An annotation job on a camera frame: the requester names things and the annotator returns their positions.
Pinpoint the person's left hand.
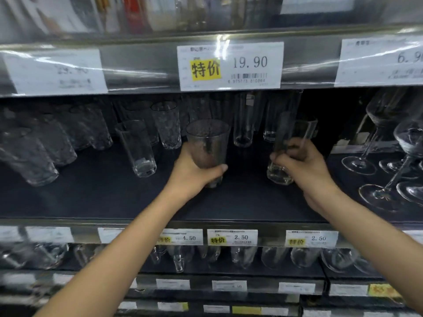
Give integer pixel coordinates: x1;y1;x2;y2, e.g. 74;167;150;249
165;143;229;203

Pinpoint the person's right hand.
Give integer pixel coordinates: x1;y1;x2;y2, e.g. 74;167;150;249
270;138;344;215

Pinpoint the row of small price labels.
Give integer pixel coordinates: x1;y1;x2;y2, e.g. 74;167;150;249
0;273;402;298
117;301;423;317
0;226;423;249

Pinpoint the textured grey drinking glass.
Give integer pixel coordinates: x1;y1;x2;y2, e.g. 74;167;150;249
186;119;231;188

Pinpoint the clear tall narrow glass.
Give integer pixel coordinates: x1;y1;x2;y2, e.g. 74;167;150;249
263;90;303;142
233;92;255;148

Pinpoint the price label with yellow sticker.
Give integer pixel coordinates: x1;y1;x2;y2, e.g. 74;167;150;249
176;42;285;92

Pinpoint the row of boxed goods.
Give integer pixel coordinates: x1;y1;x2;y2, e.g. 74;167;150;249
0;0;423;35

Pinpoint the white cardboard packaging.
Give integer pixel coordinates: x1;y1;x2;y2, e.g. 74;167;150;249
330;115;377;154

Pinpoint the metal shelf edge rail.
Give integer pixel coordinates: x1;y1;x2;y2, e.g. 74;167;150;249
112;299;423;317
0;26;423;98

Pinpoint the plain white price label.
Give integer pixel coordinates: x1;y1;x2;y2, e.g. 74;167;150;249
334;35;423;88
3;49;108;96

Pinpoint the person's right forearm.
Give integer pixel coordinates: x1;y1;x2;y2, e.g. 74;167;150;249
306;190;423;314

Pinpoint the row of clear glass cups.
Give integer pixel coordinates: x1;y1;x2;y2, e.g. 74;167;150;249
0;242;380;275

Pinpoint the group of hammered glass tumblers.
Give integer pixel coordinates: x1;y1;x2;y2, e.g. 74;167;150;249
0;101;182;187

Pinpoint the clear tall faceted glass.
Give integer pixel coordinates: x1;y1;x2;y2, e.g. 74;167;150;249
267;119;318;186

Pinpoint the clear stemmed wine glass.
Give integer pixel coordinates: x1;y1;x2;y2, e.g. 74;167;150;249
379;154;423;179
396;181;423;207
342;88;408;175
359;120;423;212

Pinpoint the clear tall straight glass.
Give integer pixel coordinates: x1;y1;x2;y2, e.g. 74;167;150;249
115;120;157;178

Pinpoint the person's left forearm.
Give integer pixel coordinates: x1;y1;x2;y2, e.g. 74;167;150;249
33;190;199;317

